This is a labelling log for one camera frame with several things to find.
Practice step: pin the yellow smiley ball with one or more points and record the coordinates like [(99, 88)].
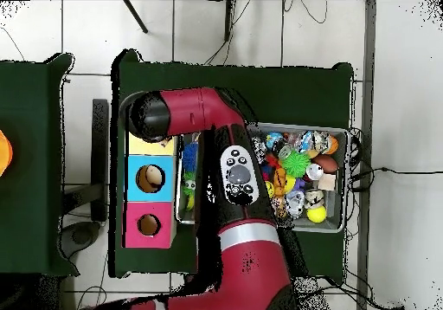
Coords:
[(270, 189)]

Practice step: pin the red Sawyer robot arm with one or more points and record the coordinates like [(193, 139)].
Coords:
[(252, 272)]

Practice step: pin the wooden box with three holes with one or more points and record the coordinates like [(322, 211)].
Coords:
[(152, 227)]

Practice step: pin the silver mesh bin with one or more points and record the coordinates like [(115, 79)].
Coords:
[(337, 185)]

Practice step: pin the blue spiky ball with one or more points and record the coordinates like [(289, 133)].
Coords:
[(189, 157)]

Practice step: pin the green spiky ball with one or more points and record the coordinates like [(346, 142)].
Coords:
[(296, 163)]

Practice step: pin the dark green table cloth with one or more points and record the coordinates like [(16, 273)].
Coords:
[(294, 91)]

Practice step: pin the black stand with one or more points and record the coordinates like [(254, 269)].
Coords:
[(100, 133)]

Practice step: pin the black tripod leg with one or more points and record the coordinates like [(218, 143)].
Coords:
[(136, 17), (229, 19)]

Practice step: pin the grey round floor base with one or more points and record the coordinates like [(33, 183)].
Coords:
[(81, 235)]

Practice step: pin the green covered side table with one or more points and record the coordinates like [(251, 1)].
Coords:
[(31, 202)]

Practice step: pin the orange object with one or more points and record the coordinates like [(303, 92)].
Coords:
[(5, 154)]

